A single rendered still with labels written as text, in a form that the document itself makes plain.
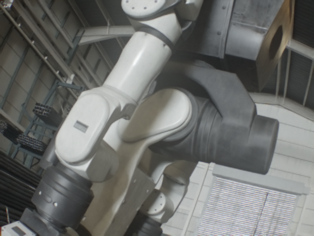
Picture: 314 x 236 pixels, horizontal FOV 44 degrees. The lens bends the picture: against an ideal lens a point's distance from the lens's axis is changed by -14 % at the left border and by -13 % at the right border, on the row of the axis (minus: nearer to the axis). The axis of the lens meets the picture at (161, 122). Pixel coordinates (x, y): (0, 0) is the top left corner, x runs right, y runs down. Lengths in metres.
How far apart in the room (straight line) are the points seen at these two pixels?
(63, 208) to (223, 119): 0.35
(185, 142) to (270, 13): 0.32
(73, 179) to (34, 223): 0.11
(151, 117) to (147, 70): 0.15
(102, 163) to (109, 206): 0.18
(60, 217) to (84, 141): 0.12
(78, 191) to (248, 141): 0.33
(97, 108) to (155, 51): 0.13
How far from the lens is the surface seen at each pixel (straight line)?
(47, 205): 0.63
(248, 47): 0.84
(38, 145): 11.59
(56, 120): 12.07
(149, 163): 0.94
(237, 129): 0.79
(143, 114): 0.81
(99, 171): 0.66
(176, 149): 0.83
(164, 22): 0.69
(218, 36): 0.84
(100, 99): 0.63
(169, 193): 1.11
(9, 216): 3.96
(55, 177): 0.63
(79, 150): 0.61
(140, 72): 0.67
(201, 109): 0.82
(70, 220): 0.64
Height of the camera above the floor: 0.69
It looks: 16 degrees up
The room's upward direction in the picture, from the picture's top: 19 degrees clockwise
